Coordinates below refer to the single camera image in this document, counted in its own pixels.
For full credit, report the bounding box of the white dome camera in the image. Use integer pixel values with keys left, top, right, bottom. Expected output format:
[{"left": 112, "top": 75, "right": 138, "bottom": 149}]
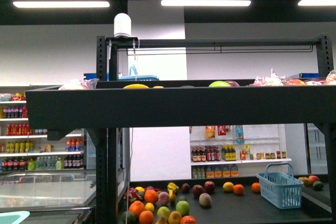
[{"left": 114, "top": 13, "right": 132, "bottom": 38}]

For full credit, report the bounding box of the orange beside far lemon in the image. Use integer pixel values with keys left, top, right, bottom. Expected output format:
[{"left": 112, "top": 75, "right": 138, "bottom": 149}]
[{"left": 233, "top": 184, "right": 245, "bottom": 195}]

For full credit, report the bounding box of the black metal shelf rack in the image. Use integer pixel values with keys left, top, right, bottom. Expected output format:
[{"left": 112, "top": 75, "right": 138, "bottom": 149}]
[{"left": 26, "top": 34, "right": 335, "bottom": 223}]

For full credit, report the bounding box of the yellow lemon on far shelf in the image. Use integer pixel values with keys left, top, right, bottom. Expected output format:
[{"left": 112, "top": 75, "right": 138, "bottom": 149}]
[{"left": 223, "top": 182, "right": 234, "bottom": 193}]

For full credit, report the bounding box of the yellow starfruit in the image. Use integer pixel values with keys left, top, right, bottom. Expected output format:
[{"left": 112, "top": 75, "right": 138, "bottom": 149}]
[{"left": 167, "top": 182, "right": 179, "bottom": 202}]

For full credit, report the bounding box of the small blue shelf basket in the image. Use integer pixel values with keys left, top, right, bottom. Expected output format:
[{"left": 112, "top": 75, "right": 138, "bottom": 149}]
[{"left": 256, "top": 163, "right": 304, "bottom": 209}]

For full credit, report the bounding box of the blue basket on top shelf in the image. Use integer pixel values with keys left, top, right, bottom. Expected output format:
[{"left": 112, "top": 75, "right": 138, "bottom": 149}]
[{"left": 118, "top": 65, "right": 160, "bottom": 81}]

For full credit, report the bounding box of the dark red apple right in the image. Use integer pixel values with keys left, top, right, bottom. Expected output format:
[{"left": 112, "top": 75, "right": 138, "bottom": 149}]
[{"left": 204, "top": 181, "right": 216, "bottom": 194}]

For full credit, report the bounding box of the green apple top shelf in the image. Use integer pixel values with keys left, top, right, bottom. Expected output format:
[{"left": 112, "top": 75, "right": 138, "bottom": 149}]
[{"left": 209, "top": 81, "right": 231, "bottom": 87}]

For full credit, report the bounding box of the green apple shelf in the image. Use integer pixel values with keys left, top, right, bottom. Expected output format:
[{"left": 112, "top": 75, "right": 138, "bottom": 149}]
[
  {"left": 176, "top": 200, "right": 190, "bottom": 217},
  {"left": 209, "top": 81, "right": 231, "bottom": 87}
]

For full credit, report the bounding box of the green apple far shelf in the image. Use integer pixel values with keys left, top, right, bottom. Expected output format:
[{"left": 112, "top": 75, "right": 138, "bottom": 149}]
[{"left": 176, "top": 200, "right": 190, "bottom": 217}]

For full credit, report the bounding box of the glass freezer chest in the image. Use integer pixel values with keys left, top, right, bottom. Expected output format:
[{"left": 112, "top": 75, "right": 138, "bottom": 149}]
[{"left": 1, "top": 169, "right": 96, "bottom": 223}]

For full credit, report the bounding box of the large orange far shelf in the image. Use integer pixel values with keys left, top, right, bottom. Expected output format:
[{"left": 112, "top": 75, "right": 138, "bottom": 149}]
[{"left": 144, "top": 189, "right": 159, "bottom": 204}]

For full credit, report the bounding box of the white beverage shelf unit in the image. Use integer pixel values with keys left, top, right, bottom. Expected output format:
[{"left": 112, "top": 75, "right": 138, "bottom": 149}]
[{"left": 1, "top": 85, "right": 86, "bottom": 173}]

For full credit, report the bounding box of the dark red apple left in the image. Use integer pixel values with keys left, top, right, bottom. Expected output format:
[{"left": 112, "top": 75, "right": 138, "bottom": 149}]
[{"left": 192, "top": 185, "right": 204, "bottom": 199}]

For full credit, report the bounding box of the orange near blue basket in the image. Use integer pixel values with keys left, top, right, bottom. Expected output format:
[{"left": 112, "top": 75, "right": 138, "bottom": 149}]
[{"left": 251, "top": 182, "right": 261, "bottom": 194}]

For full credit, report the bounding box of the white sauce shelf unit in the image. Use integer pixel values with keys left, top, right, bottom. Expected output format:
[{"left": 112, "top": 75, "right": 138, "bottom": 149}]
[{"left": 189, "top": 124, "right": 291, "bottom": 179}]

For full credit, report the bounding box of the large teal shopping basket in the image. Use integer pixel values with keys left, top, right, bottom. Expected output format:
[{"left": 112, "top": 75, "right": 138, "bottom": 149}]
[{"left": 0, "top": 211, "right": 30, "bottom": 224}]

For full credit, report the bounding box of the peach on far shelf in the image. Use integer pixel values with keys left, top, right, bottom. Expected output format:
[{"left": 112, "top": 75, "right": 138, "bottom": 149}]
[{"left": 198, "top": 193, "right": 212, "bottom": 207}]

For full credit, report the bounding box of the dark red apple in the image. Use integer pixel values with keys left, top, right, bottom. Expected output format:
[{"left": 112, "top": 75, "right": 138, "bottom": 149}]
[
  {"left": 204, "top": 181, "right": 216, "bottom": 194},
  {"left": 192, "top": 185, "right": 204, "bottom": 199}
]

